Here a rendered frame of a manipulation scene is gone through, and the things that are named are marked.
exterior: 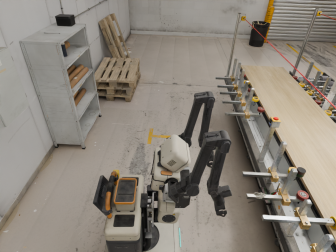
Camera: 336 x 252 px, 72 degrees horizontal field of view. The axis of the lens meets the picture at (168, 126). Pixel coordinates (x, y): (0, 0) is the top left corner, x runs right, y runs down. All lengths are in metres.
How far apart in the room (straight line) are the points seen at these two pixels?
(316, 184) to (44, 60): 2.99
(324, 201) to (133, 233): 1.42
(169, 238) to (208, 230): 0.56
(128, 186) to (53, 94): 1.83
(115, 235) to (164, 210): 0.38
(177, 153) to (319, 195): 1.22
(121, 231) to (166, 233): 0.68
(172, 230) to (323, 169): 1.44
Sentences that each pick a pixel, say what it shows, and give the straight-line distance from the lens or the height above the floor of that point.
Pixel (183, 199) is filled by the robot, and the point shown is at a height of 0.98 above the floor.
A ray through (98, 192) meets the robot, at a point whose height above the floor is 0.95.
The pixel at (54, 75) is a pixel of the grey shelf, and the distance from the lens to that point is 3.14.
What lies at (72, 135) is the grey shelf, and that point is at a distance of 3.57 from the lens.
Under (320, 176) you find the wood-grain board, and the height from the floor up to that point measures 0.90.
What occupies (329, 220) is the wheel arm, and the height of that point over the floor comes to 0.96.
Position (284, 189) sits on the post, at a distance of 2.06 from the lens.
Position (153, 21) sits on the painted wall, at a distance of 9.14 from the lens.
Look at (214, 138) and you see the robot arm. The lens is 1.19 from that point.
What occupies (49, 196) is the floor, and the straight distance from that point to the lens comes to 3.22.
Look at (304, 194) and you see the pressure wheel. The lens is 2.13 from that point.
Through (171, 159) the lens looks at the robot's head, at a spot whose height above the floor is 1.34.
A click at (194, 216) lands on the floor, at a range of 2.82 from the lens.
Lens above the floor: 2.35
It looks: 36 degrees down
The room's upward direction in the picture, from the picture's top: 2 degrees clockwise
